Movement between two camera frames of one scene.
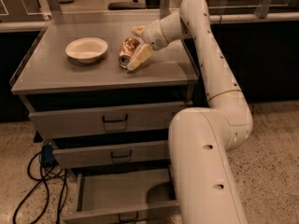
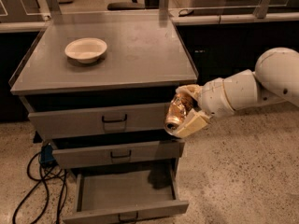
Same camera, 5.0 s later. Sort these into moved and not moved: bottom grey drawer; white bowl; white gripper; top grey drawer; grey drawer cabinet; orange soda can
Moved: orange soda can; white gripper
Not moved: white bowl; bottom grey drawer; top grey drawer; grey drawer cabinet
